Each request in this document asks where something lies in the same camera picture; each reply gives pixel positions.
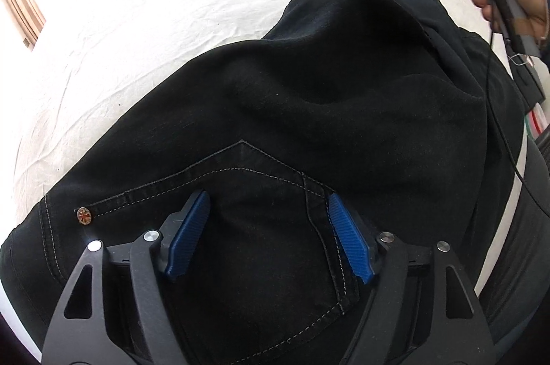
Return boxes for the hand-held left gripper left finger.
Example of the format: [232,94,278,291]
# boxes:
[41,190,211,365]

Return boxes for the person's leg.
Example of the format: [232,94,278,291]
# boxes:
[477,133,550,348]

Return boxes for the bed with white sheet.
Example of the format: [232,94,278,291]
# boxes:
[0,0,531,318]

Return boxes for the thin black cable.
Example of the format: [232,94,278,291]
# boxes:
[447,0,550,215]

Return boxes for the black denim pants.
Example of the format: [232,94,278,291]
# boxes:
[0,0,534,365]

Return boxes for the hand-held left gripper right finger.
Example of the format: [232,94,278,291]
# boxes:
[327,193,495,365]

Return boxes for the red and green object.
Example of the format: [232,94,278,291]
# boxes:
[525,106,550,143]

